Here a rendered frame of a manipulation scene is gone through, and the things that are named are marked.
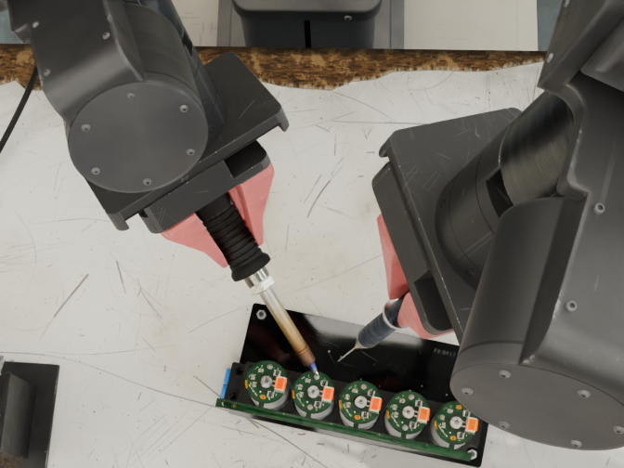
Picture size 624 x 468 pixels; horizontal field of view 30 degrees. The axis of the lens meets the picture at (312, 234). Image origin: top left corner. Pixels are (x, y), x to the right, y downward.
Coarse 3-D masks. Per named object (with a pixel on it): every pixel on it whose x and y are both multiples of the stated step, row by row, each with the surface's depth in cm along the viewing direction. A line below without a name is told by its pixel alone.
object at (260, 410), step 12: (228, 408) 67; (240, 408) 67; (252, 408) 67; (264, 408) 67; (288, 420) 67; (300, 420) 67; (312, 420) 67; (336, 432) 67; (348, 432) 67; (360, 432) 67; (372, 432) 67; (396, 444) 67; (408, 444) 67; (420, 444) 67; (432, 444) 67; (456, 456) 66; (468, 456) 66
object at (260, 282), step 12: (252, 276) 66; (264, 276) 66; (252, 288) 66; (264, 288) 66; (264, 300) 67; (276, 300) 67; (276, 312) 67; (288, 324) 67; (288, 336) 67; (300, 336) 67; (300, 348) 67; (312, 360) 67
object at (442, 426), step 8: (440, 408) 67; (448, 408) 67; (456, 408) 67; (464, 408) 67; (440, 416) 67; (448, 416) 67; (464, 416) 67; (472, 416) 67; (440, 424) 67; (448, 424) 67; (464, 424) 67; (440, 432) 67; (448, 432) 67; (456, 432) 67; (464, 432) 67; (448, 440) 67; (456, 440) 67; (464, 440) 67
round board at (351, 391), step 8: (352, 384) 68; (360, 384) 68; (368, 384) 68; (344, 392) 68; (352, 392) 68; (360, 392) 68; (368, 392) 68; (376, 392) 68; (344, 400) 67; (352, 400) 67; (368, 400) 67; (344, 408) 67; (352, 408) 67; (368, 408) 67; (344, 416) 67; (352, 416) 67; (360, 416) 67; (368, 416) 67; (376, 416) 67
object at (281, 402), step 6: (264, 378) 68; (270, 378) 68; (264, 384) 68; (270, 384) 68; (288, 384) 69; (288, 390) 70; (264, 396) 68; (282, 396) 68; (288, 396) 71; (258, 402) 68; (276, 402) 68; (282, 402) 70; (270, 408) 70; (276, 408) 71
